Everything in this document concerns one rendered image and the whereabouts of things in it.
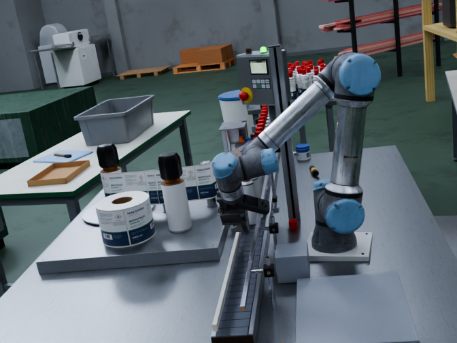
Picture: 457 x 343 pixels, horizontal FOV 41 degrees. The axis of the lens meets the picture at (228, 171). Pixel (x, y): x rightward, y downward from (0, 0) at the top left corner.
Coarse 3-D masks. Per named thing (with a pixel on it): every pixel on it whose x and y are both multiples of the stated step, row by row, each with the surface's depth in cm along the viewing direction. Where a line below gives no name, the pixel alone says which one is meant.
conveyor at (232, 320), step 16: (240, 240) 211; (240, 256) 199; (256, 256) 197; (240, 272) 188; (240, 288) 178; (224, 304) 170; (240, 304) 169; (224, 320) 162; (240, 320) 161; (224, 336) 155
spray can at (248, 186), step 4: (244, 180) 218; (248, 180) 218; (244, 184) 218; (248, 184) 217; (252, 184) 219; (244, 188) 218; (248, 188) 218; (252, 188) 219; (244, 192) 218; (248, 192) 218; (252, 192) 219; (248, 212) 221; (252, 212) 221; (248, 216) 221; (252, 216) 221; (256, 216) 222; (252, 220) 222; (252, 224) 222
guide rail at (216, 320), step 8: (240, 232) 211; (232, 248) 197; (232, 256) 192; (232, 264) 187; (224, 280) 176; (224, 288) 172; (224, 296) 169; (216, 312) 160; (216, 320) 156; (216, 328) 154
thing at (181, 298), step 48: (384, 192) 250; (288, 240) 217; (384, 240) 206; (432, 240) 201; (48, 288) 208; (96, 288) 203; (144, 288) 198; (192, 288) 193; (288, 288) 184; (432, 288) 172; (0, 336) 181; (48, 336) 177; (96, 336) 173; (144, 336) 170; (192, 336) 166; (288, 336) 160; (432, 336) 151
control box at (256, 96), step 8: (240, 56) 225; (248, 56) 222; (256, 56) 220; (264, 56) 217; (240, 64) 226; (248, 64) 223; (240, 72) 227; (248, 72) 224; (240, 80) 228; (248, 80) 226; (288, 80) 225; (240, 88) 230; (248, 88) 227; (272, 88) 219; (288, 88) 225; (248, 96) 228; (256, 96) 225; (264, 96) 223; (272, 96) 220; (288, 96) 226; (248, 104) 230; (256, 104) 228; (264, 104) 225; (272, 104) 222
